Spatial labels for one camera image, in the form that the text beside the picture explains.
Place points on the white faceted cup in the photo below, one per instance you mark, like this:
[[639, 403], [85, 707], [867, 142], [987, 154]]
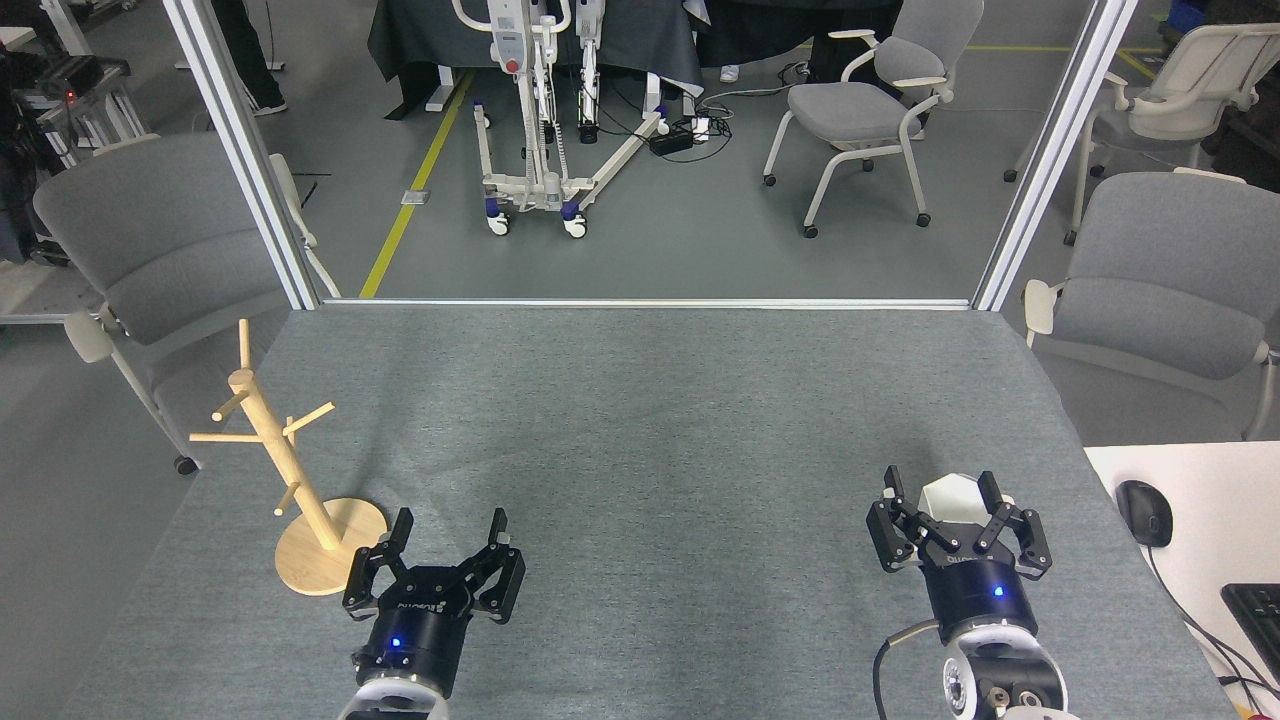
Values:
[[955, 498]]

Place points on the silver aluminium post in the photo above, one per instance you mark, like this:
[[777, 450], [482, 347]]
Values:
[[245, 160], [1050, 160]]

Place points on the silver aluminium rail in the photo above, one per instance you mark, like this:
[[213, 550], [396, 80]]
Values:
[[650, 303]]

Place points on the grey office chair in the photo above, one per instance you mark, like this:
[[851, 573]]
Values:
[[1170, 280], [160, 240]]

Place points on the dark table cloth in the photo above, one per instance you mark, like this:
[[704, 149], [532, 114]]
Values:
[[430, 40]]

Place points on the metal floor plate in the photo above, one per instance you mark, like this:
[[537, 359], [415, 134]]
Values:
[[415, 197]]

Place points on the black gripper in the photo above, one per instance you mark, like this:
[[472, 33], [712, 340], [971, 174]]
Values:
[[980, 595], [420, 625]]

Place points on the black computer mouse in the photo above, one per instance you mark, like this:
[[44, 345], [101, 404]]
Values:
[[1145, 512]]

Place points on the black power strip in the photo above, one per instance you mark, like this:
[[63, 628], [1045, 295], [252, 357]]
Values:
[[672, 140]]

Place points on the wooden cup rack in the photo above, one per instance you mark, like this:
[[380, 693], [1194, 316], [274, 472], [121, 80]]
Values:
[[330, 555]]

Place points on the white stand on wheels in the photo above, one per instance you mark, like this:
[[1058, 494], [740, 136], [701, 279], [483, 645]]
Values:
[[525, 185]]

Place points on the metal equipment rack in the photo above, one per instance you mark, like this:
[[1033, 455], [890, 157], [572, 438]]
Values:
[[80, 100]]

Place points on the grey chair on castors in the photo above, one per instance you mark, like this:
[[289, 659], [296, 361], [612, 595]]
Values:
[[850, 105]]

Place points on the person's legs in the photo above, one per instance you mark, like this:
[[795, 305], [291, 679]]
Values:
[[250, 60]]

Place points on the white frame mesh chair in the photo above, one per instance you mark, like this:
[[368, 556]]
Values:
[[1190, 90]]

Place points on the black keyboard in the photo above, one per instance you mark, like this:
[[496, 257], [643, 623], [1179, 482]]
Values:
[[1258, 615]]

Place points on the person's white shoe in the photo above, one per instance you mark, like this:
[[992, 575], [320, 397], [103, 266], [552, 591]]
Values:
[[731, 73]]

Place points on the white desk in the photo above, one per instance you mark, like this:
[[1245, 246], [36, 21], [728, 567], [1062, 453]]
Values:
[[1220, 500]]

